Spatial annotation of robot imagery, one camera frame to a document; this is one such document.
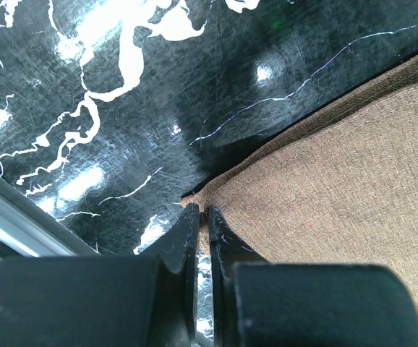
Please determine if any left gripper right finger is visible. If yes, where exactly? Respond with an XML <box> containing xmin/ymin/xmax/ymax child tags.
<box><xmin>207</xmin><ymin>207</ymin><xmax>418</xmax><ymax>346</ymax></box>

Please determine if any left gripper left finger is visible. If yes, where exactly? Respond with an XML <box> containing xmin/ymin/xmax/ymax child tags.
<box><xmin>0</xmin><ymin>204</ymin><xmax>200</xmax><ymax>346</ymax></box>

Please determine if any brown cloth napkin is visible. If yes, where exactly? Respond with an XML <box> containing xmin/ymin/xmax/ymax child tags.
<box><xmin>182</xmin><ymin>55</ymin><xmax>418</xmax><ymax>308</ymax></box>

